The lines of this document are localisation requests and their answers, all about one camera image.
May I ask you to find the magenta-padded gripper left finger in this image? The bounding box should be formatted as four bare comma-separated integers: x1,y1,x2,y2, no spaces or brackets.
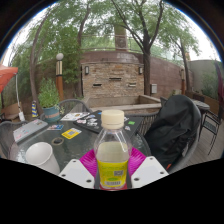
58,148,100,190

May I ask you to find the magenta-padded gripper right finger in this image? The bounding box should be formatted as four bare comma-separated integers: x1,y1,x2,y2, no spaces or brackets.
126,146,170,190

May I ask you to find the clear yellow-labelled drink bottle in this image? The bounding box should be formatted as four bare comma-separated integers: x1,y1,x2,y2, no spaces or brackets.
93,109,132,191

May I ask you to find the flat round red coaster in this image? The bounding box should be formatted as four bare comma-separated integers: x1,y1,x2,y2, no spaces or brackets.
97,183,130,192

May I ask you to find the white mug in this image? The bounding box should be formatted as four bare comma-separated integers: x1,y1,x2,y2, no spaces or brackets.
25,141,61,176

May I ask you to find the yellow card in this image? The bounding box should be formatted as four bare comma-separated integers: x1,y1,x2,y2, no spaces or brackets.
61,127,83,140

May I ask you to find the grey chair carrying black bag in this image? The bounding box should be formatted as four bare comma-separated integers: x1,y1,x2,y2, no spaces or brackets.
126,96,203,174

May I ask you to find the small blue card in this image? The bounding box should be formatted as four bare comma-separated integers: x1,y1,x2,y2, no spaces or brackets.
46,124,65,131

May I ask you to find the black laptop with stickers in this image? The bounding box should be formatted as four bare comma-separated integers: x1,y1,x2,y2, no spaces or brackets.
73,109,145,134

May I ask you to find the white sticker sheet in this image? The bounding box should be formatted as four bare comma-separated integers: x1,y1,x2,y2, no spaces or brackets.
60,111,91,122

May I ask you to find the grey laptop with stickers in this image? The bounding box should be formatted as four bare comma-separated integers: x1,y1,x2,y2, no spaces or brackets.
12,118,49,144

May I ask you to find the blue yellow striped cone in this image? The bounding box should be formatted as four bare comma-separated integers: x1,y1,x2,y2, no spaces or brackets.
31,100,39,118

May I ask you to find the black metal chair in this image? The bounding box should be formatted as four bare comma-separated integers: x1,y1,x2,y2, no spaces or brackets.
199,109,224,156

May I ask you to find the white umbrella pole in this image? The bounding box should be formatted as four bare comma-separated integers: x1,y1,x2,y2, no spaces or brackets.
14,73,27,123

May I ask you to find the green plant in teal pot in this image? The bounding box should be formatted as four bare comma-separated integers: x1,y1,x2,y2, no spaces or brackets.
37,78,64,124

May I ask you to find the round dark patio table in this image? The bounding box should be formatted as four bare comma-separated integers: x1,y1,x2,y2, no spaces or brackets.
191,98,212,114

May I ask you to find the wooden bench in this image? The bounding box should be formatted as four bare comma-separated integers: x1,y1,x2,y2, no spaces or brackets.
0,101,21,121

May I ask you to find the closed maroon umbrella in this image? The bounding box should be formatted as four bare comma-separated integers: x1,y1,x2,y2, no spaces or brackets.
214,61,224,111

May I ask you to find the orange patio umbrella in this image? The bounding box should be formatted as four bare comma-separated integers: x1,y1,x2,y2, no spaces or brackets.
0,64,19,94

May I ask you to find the wooden lamp post, globe light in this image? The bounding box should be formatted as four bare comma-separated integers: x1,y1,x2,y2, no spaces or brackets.
55,52,65,103

